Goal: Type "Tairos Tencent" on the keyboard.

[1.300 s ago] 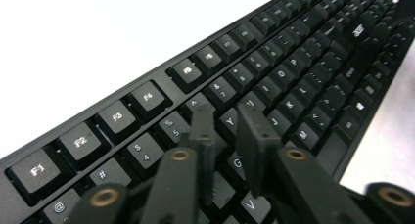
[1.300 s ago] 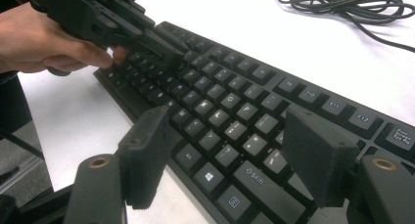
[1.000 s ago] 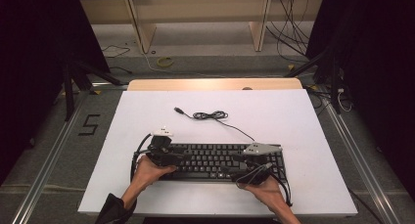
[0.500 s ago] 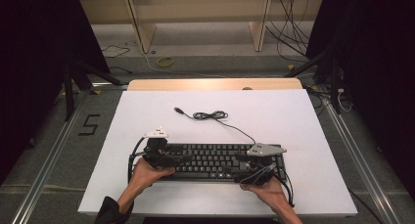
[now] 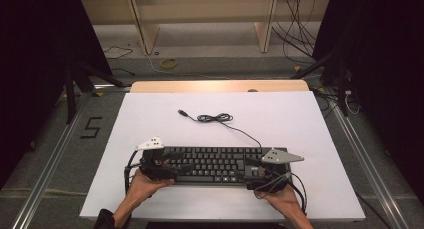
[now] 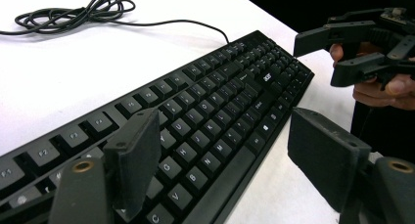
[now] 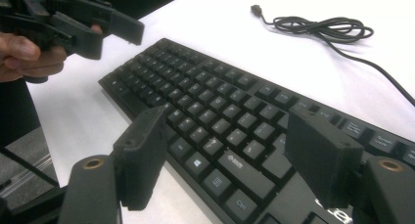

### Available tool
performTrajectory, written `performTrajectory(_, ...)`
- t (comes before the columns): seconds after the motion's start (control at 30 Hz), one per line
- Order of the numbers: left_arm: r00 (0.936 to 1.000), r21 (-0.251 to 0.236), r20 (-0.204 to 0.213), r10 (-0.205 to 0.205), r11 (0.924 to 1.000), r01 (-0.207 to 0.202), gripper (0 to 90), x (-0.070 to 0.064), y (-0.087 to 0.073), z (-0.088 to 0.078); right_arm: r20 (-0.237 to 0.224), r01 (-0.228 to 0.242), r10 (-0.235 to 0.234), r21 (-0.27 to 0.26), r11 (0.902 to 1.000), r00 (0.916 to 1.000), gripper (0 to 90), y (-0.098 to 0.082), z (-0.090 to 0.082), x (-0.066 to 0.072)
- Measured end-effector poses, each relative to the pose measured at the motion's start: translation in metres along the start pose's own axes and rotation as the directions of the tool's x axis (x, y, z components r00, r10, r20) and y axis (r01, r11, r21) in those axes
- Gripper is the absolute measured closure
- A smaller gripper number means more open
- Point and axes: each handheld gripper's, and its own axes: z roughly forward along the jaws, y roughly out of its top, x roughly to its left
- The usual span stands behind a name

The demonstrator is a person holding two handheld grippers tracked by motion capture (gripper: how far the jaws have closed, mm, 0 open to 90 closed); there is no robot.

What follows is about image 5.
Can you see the metal floor rail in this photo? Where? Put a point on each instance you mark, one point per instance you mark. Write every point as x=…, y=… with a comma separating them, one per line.
x=366, y=162
x=50, y=162

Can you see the yellow tape roll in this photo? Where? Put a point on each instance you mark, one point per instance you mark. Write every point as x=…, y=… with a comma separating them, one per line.
x=164, y=65

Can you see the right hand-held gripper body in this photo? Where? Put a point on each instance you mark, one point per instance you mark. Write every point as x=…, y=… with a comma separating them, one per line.
x=280, y=157

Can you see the black metal stand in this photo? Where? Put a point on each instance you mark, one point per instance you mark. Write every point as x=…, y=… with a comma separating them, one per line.
x=341, y=89
x=70, y=95

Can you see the person's left hand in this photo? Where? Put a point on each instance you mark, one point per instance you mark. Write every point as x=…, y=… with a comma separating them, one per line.
x=143, y=189

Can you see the black keyboard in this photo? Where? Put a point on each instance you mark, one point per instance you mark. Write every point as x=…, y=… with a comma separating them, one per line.
x=213, y=162

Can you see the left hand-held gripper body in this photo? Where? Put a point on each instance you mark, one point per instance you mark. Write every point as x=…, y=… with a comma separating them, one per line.
x=155, y=169

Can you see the person's right hand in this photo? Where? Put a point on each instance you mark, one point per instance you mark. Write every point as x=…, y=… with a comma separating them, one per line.
x=283, y=200

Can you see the dark curtain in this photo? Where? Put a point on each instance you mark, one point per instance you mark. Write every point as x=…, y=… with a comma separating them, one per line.
x=33, y=72
x=386, y=72

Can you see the light wooden desk frame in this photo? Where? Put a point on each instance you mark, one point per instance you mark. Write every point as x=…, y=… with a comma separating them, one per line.
x=200, y=9

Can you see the white board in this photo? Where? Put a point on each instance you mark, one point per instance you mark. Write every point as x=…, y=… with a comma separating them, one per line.
x=266, y=122

